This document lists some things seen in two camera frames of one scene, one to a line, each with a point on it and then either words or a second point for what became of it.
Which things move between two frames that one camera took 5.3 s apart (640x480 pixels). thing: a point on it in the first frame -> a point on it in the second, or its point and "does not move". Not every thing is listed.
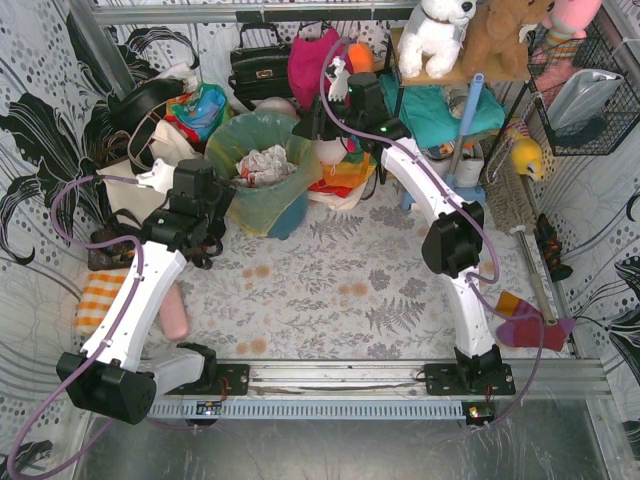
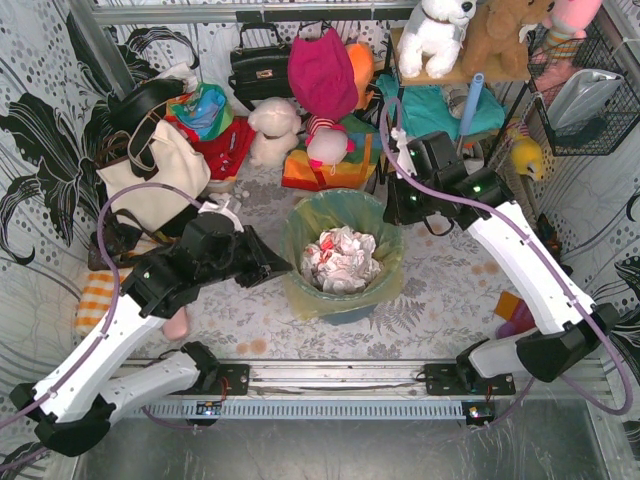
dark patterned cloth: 550,247 does not move
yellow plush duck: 526,154 does not move
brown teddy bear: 492,46 does not move
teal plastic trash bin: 291,218 -> 350,315
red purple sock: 525,332 does not move
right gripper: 310,126 -> 400,201
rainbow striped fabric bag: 350,172 does not move
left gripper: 210,220 -> 248,255
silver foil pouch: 582,97 does not move
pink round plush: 331,152 does not move
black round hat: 125,107 does not move
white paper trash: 263,166 -> 341,261
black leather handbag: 260,73 does not move
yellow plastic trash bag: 253,209 -> 310,215
